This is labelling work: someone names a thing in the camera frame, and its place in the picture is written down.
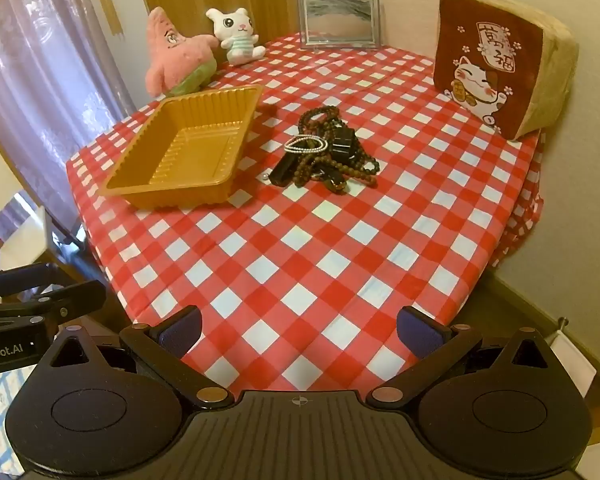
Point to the sheer patterned curtain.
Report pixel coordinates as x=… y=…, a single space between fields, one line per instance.
x=40 y=85

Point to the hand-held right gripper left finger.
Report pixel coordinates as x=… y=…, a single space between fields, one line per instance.
x=182 y=334

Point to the gold plastic tray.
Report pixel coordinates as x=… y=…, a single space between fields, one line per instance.
x=190 y=150

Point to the black hair clip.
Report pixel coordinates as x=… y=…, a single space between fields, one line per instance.
x=343 y=141
x=285 y=169

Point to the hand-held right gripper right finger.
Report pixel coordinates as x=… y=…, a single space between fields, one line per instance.
x=420 y=334

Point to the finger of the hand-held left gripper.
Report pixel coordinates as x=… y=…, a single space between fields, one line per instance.
x=20 y=277
x=75 y=299

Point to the pink starfish plush toy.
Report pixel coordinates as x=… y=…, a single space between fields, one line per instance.
x=180 y=55

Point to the brown cat print cushion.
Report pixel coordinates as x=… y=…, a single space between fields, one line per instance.
x=480 y=60

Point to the white bunny plush toy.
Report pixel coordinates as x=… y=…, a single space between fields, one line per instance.
x=235 y=30

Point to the blue white cloth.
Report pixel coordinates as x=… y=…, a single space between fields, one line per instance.
x=0 y=402

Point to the white wardrobe door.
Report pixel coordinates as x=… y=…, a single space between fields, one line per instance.
x=125 y=60

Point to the red white checked tablecloth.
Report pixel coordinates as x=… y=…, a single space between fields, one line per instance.
x=305 y=270

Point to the clear picture frame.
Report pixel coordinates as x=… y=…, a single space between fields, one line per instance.
x=337 y=17

